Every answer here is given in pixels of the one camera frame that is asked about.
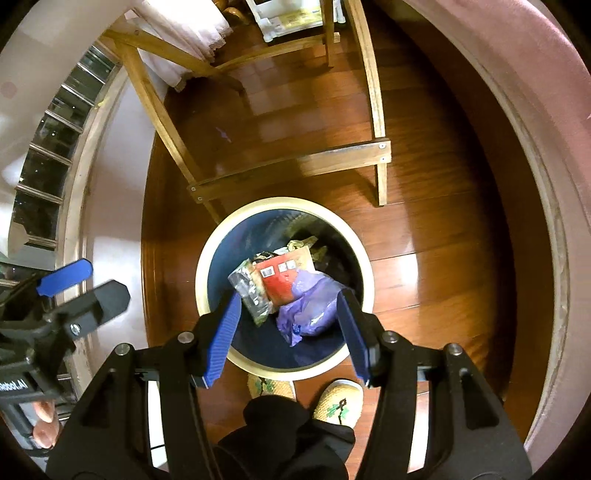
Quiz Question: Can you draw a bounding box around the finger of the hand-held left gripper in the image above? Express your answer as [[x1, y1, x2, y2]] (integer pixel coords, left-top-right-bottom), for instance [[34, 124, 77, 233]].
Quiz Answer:
[[0, 258, 93, 324], [46, 281, 131, 342]]

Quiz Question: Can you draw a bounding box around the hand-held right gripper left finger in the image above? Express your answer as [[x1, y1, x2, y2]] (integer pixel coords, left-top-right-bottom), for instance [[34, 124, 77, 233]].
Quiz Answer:
[[46, 291, 244, 480]]

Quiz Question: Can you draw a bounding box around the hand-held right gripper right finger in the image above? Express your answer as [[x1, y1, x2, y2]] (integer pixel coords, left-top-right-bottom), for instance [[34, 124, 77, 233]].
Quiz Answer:
[[336, 287, 532, 480]]

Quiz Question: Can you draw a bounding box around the dark foil wrapper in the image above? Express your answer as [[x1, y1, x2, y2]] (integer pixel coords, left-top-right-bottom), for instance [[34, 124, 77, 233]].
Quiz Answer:
[[228, 258, 273, 328]]

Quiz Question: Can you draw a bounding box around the purple plastic bag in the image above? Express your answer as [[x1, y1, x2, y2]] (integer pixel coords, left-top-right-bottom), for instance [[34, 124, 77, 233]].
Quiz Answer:
[[276, 270, 347, 348]]

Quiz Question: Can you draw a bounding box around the orange snack packet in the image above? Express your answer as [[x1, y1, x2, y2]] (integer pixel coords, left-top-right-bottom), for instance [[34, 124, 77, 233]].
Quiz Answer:
[[252, 246, 317, 306]]

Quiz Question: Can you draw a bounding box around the navy bin with cream rim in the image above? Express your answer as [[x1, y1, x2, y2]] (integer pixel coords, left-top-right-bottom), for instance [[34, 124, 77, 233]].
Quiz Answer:
[[195, 198, 375, 381]]

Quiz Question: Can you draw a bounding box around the yellow paper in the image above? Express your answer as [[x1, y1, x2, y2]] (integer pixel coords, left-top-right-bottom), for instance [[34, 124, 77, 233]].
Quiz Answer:
[[286, 235, 328, 264]]

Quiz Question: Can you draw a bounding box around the person's left hand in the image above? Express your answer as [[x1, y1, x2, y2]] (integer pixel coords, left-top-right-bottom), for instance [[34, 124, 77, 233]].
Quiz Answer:
[[30, 399, 63, 449]]

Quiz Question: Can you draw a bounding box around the person's left yellow slipper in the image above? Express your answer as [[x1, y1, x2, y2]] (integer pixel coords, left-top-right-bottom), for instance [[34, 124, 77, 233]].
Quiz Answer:
[[248, 373, 297, 401]]

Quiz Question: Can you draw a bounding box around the person's yellow slipper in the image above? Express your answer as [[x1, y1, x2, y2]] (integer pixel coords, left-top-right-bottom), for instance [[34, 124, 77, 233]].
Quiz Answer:
[[248, 373, 297, 401], [311, 379, 364, 435]]

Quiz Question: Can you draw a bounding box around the person's right yellow slipper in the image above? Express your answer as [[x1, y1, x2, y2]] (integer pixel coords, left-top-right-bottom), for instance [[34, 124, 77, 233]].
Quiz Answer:
[[311, 379, 364, 435]]

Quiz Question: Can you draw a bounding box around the person's left leg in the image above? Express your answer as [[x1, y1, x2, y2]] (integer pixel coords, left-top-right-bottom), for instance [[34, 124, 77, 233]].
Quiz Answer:
[[215, 394, 305, 480]]

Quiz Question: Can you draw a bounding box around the metal window grille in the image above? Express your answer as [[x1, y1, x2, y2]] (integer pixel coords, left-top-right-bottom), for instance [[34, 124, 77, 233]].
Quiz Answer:
[[9, 44, 121, 252]]

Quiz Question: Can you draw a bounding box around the cream curtain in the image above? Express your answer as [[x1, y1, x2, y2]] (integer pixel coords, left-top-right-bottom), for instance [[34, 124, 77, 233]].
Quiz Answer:
[[124, 0, 232, 90]]

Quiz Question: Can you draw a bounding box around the pink bed sheet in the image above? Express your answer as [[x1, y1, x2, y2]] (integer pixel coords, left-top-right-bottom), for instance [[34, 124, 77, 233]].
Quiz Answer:
[[402, 0, 591, 457]]

